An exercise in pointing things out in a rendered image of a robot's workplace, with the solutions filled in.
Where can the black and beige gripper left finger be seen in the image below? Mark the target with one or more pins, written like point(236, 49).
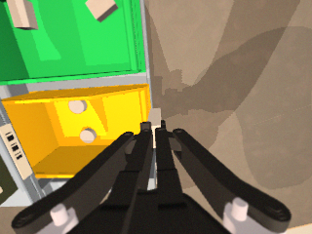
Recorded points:
point(124, 165)

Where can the yellow bin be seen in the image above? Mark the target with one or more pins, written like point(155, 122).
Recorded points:
point(49, 132)

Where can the pale peach round disc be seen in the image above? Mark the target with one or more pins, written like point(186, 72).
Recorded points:
point(77, 106)
point(88, 135)

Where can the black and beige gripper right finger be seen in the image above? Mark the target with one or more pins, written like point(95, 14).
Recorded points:
point(243, 208)

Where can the small beige block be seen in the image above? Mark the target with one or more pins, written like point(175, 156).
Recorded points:
point(101, 9)
point(23, 15)

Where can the green bin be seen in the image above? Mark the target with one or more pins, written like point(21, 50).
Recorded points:
point(69, 41)

